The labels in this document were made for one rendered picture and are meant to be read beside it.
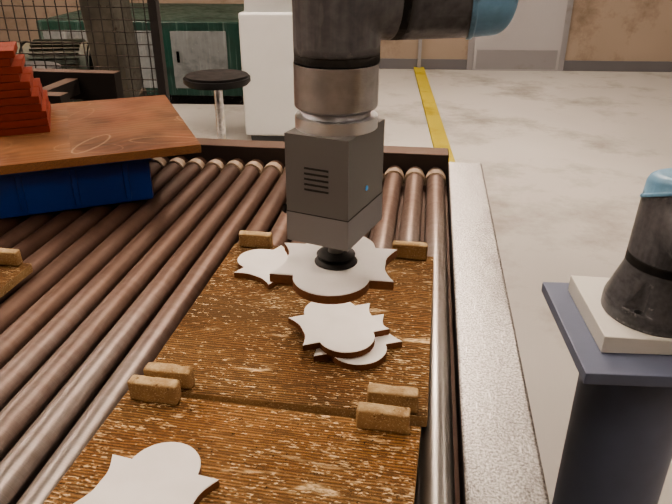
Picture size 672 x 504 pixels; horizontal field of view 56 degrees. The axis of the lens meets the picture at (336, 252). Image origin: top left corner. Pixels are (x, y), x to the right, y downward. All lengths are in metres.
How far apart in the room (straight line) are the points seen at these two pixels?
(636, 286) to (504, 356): 0.25
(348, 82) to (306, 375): 0.39
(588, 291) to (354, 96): 0.68
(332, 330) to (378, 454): 0.21
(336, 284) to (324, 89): 0.18
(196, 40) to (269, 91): 1.48
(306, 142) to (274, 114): 4.38
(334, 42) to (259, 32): 4.32
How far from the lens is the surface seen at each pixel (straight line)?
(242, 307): 0.95
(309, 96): 0.55
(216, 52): 6.18
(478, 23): 0.59
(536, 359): 2.54
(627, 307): 1.05
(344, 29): 0.54
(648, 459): 1.19
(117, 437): 0.76
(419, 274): 1.03
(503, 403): 0.82
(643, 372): 1.01
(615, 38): 8.49
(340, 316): 0.88
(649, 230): 1.02
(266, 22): 4.83
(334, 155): 0.55
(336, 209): 0.57
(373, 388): 0.74
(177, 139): 1.40
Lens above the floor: 1.42
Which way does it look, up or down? 26 degrees down
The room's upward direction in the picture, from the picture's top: straight up
